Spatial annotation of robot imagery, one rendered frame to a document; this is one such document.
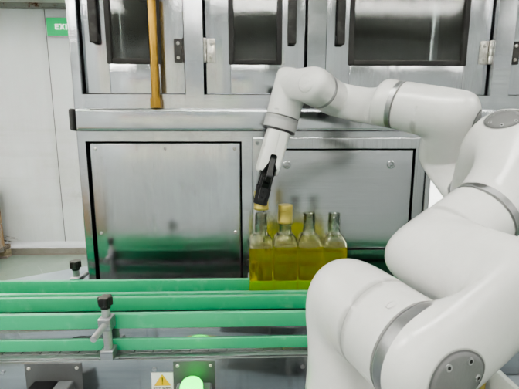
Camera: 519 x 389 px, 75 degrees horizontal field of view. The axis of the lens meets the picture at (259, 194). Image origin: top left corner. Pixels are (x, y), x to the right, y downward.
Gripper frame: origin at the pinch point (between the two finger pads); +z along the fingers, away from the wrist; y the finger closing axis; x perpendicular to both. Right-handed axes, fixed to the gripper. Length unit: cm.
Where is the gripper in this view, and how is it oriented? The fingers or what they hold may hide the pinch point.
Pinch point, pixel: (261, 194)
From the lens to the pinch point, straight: 79.1
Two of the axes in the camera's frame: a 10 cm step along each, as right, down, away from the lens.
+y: 0.4, 1.5, -9.9
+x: 9.7, 2.5, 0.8
